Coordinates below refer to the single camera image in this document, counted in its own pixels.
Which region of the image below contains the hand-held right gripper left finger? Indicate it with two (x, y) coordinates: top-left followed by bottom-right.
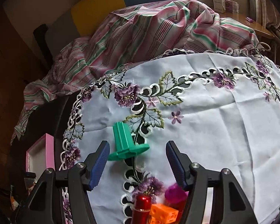
(26, 140), (111, 224)

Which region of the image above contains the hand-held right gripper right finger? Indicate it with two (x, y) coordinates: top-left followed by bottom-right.
(166, 141), (258, 224)

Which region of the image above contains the magenta plastic toy piece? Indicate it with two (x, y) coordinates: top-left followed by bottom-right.
(164, 184), (189, 209)

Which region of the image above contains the green ribbed plastic toy piece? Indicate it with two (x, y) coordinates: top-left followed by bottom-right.
(108, 121), (150, 161)

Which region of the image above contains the orange plastic building block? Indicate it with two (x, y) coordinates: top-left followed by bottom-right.
(147, 204), (179, 224)

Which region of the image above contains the pink storage box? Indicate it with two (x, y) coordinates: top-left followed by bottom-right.
(26, 133), (55, 182)

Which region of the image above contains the red metallic cylinder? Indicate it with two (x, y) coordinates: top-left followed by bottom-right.
(132, 194), (152, 224)

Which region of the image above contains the white floral embroidered tablecloth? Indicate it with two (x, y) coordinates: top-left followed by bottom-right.
(58, 48), (280, 224)

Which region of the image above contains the pink green striped cloth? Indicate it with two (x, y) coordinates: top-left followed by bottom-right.
(10, 0), (259, 145)

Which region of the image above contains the black chair back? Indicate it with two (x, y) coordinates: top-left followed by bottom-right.
(33, 24), (54, 70)

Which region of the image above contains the patchwork upholstered headboard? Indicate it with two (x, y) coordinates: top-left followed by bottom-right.
(3, 0), (185, 52)

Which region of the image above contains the wooden desk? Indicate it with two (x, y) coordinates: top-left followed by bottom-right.
(220, 12), (274, 38)

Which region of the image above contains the small purple printed box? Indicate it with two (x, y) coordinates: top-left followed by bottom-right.
(225, 0), (239, 13)

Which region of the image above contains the white carton box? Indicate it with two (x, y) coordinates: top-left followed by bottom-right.
(212, 0), (226, 14)

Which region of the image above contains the striped curtain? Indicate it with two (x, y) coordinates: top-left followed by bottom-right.
(246, 0), (280, 26)

